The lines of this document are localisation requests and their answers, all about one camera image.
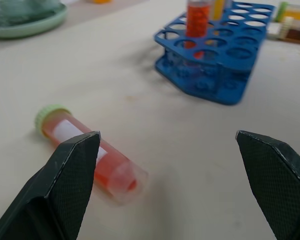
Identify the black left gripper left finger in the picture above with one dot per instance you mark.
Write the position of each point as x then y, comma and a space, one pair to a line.
65, 180

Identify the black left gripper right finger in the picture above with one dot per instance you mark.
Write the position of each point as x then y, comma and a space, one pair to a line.
277, 180

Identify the red liquid tube, green cap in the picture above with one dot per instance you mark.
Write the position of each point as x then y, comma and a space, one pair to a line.
110, 167

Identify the blue tube rack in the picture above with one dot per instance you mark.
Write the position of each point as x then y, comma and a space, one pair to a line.
215, 57

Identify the brown liquid tube, cream cap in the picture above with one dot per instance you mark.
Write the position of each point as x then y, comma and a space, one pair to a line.
290, 30

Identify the orange tube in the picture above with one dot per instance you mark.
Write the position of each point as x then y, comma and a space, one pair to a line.
197, 20

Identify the light green plate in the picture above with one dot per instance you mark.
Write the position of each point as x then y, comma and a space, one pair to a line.
27, 22

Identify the orange object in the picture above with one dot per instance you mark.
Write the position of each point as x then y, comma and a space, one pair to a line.
103, 1

